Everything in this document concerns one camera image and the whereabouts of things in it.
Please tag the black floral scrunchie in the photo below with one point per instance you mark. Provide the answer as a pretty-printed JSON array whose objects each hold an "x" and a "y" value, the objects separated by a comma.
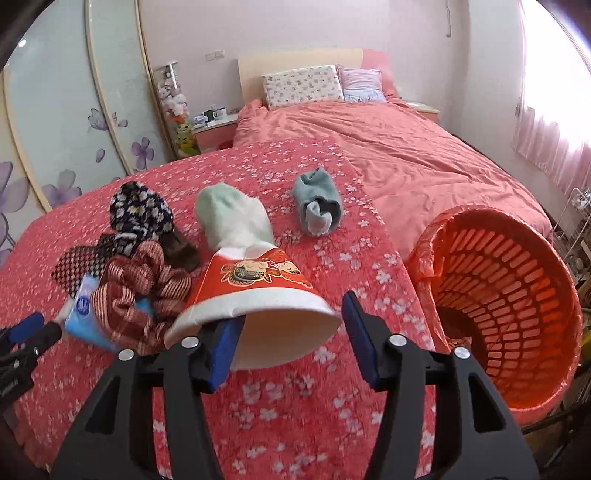
[{"x": 138, "y": 212}]

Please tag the orange plastic basket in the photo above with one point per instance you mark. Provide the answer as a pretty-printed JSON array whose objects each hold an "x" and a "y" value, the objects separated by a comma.
[{"x": 508, "y": 300}]

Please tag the beige and pink headboard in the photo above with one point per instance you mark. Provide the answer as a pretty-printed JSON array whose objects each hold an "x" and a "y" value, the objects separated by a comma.
[{"x": 277, "y": 64}]

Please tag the clear display case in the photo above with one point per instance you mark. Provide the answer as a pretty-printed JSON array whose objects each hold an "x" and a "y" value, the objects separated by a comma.
[{"x": 166, "y": 74}]

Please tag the pink striped pillow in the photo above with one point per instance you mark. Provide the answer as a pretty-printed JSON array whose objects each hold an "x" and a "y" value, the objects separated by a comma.
[{"x": 364, "y": 85}]

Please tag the blue tissue packet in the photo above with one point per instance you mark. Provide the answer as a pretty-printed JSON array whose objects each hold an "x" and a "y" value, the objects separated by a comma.
[{"x": 83, "y": 318}]

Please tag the red striped scrunchie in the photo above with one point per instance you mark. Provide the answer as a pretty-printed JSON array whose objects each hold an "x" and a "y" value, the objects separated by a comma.
[{"x": 134, "y": 288}]

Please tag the white plush toy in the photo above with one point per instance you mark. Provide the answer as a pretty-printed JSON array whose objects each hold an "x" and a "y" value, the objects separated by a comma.
[{"x": 173, "y": 104}]

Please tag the red floral tablecloth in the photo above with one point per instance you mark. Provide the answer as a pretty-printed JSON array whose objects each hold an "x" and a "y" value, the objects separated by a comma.
[{"x": 286, "y": 415}]

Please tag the mint green sock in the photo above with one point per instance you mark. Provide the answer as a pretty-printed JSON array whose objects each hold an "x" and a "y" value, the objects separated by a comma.
[{"x": 231, "y": 217}]

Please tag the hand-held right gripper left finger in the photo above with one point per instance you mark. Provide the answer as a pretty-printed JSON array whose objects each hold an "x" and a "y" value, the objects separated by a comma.
[{"x": 225, "y": 353}]

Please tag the orange laundry basket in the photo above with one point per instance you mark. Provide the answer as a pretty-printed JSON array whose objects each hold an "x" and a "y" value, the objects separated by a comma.
[{"x": 422, "y": 270}]

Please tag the wardrobe with purple flower doors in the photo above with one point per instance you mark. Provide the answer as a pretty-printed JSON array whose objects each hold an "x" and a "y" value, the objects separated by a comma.
[{"x": 69, "y": 92}]

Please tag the salmon pink duvet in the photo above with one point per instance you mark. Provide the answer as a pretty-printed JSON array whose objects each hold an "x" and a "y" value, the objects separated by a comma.
[{"x": 415, "y": 152}]

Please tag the yellow-green plush toy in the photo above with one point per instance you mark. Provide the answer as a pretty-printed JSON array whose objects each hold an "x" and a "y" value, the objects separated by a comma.
[{"x": 186, "y": 138}]

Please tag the white mug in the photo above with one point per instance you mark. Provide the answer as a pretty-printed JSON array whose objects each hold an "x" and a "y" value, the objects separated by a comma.
[{"x": 219, "y": 113}]

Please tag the pink curtain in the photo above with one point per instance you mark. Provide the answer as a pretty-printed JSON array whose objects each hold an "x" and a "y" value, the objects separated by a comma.
[{"x": 554, "y": 138}]

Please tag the blue-grey rolled sock pair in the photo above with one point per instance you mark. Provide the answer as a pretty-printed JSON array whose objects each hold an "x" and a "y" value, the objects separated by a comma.
[{"x": 314, "y": 194}]

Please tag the white floral pillow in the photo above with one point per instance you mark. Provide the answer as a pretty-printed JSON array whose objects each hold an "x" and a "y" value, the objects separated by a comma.
[{"x": 300, "y": 87}]

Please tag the black checkered cloth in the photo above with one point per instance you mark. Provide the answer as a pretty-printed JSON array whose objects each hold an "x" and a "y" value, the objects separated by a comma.
[{"x": 83, "y": 263}]

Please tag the pink and white nightstand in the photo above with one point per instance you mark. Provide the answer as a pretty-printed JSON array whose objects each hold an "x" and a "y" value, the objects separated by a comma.
[
  {"x": 425, "y": 110},
  {"x": 214, "y": 134}
]

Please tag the red and white paper cup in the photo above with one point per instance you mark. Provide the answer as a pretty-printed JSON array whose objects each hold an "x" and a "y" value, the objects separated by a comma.
[{"x": 258, "y": 288}]

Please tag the brown sock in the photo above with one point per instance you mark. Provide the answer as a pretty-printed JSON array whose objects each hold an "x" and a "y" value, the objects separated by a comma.
[{"x": 182, "y": 254}]

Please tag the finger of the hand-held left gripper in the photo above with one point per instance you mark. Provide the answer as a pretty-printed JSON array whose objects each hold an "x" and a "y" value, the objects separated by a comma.
[
  {"x": 27, "y": 321},
  {"x": 45, "y": 335}
]

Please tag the white wall outlet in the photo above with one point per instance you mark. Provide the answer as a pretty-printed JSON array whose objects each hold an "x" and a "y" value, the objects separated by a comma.
[{"x": 214, "y": 56}]

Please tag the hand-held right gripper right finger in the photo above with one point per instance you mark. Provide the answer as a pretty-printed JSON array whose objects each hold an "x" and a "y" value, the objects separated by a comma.
[{"x": 361, "y": 333}]

